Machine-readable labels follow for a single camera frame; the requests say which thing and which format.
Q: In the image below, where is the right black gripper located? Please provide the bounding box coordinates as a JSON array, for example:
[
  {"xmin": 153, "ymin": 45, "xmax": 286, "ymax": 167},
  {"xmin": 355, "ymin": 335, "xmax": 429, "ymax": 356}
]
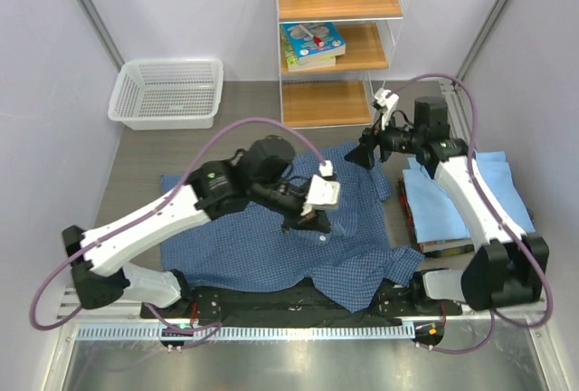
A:
[{"xmin": 345, "ymin": 110, "xmax": 424, "ymax": 170}]

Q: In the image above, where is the dark blue checkered shirt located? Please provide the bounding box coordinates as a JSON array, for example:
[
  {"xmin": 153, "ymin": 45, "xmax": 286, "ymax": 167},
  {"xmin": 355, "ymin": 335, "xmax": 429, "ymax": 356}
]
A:
[{"xmin": 160, "ymin": 141, "xmax": 423, "ymax": 312}]

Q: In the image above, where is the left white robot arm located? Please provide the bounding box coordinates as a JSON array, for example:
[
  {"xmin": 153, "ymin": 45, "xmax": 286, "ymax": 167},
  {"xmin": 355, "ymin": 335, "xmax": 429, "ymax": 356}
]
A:
[{"xmin": 62, "ymin": 136, "xmax": 340, "ymax": 318}]

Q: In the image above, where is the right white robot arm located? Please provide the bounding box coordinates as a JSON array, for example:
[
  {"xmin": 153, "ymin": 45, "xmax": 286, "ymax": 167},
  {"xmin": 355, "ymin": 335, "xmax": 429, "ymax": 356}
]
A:
[{"xmin": 345, "ymin": 90, "xmax": 549, "ymax": 314}]

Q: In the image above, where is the folded shirts pile underneath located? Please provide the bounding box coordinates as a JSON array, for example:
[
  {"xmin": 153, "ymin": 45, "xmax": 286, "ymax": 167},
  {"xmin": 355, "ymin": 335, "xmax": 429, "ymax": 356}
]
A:
[{"xmin": 397, "ymin": 177, "xmax": 474, "ymax": 258}]

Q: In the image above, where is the folded light blue shirt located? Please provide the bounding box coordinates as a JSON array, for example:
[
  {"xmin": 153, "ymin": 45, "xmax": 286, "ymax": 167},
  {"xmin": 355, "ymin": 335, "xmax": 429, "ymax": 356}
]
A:
[{"xmin": 402, "ymin": 150, "xmax": 536, "ymax": 244}]

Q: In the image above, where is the green book underneath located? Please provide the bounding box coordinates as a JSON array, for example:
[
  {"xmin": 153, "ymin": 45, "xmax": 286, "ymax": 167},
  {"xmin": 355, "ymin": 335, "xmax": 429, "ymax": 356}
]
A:
[{"xmin": 280, "ymin": 32, "xmax": 336, "ymax": 72}]

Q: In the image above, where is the red white marker pen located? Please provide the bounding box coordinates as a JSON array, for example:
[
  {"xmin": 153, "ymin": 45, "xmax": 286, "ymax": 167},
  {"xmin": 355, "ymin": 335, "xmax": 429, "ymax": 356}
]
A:
[{"xmin": 299, "ymin": 24, "xmax": 325, "ymax": 47}]

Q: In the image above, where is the blue children's book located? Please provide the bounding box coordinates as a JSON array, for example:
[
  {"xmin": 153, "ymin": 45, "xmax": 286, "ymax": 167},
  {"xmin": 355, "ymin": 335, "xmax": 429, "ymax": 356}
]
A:
[{"xmin": 280, "ymin": 23, "xmax": 346, "ymax": 64}]

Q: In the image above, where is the white plastic laundry basket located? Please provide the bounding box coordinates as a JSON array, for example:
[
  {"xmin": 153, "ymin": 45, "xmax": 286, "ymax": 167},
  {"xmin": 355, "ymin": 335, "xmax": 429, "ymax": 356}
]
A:
[{"xmin": 108, "ymin": 58, "xmax": 224, "ymax": 130}]

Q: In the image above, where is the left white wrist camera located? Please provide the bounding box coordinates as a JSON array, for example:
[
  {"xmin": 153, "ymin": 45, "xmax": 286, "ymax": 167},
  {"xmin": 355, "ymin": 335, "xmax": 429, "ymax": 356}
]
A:
[{"xmin": 301, "ymin": 160, "xmax": 341, "ymax": 216}]

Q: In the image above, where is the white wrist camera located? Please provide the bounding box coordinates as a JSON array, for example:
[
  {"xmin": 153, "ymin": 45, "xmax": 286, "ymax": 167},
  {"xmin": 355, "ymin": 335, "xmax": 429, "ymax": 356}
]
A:
[
  {"xmin": 301, "ymin": 160, "xmax": 341, "ymax": 216},
  {"xmin": 373, "ymin": 88, "xmax": 400, "ymax": 130}
]

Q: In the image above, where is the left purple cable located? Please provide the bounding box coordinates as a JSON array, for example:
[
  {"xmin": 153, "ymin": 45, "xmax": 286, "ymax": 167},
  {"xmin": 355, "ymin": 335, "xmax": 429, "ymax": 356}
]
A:
[{"xmin": 28, "ymin": 117, "xmax": 327, "ymax": 349}]

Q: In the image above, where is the purple cable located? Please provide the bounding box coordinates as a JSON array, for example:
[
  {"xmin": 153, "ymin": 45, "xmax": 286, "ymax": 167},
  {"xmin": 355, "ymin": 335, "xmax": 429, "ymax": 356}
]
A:
[
  {"xmin": 391, "ymin": 73, "xmax": 555, "ymax": 354},
  {"xmin": 28, "ymin": 117, "xmax": 327, "ymax": 349}
]

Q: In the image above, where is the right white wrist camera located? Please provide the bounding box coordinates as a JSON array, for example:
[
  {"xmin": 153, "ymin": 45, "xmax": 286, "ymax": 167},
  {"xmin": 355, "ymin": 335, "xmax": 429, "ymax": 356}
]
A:
[{"xmin": 373, "ymin": 88, "xmax": 400, "ymax": 130}]

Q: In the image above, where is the black mounting base plate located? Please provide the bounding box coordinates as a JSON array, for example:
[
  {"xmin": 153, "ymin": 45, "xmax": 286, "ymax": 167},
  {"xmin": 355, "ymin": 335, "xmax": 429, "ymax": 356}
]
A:
[{"xmin": 157, "ymin": 273, "xmax": 462, "ymax": 329}]

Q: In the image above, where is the white wire wooden shelf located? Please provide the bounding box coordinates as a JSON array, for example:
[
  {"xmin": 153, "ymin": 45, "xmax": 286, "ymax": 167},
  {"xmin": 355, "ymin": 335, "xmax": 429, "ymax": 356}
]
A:
[{"xmin": 276, "ymin": 0, "xmax": 411, "ymax": 129}]

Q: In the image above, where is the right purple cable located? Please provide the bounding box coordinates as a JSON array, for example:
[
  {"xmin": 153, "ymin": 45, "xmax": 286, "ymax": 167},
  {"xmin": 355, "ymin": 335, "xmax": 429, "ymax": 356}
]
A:
[{"xmin": 391, "ymin": 73, "xmax": 555, "ymax": 354}]

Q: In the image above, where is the aluminium rail frame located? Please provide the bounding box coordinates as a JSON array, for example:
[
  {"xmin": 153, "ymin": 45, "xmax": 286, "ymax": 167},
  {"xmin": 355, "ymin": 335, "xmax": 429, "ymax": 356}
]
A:
[{"xmin": 55, "ymin": 281, "xmax": 552, "ymax": 342}]

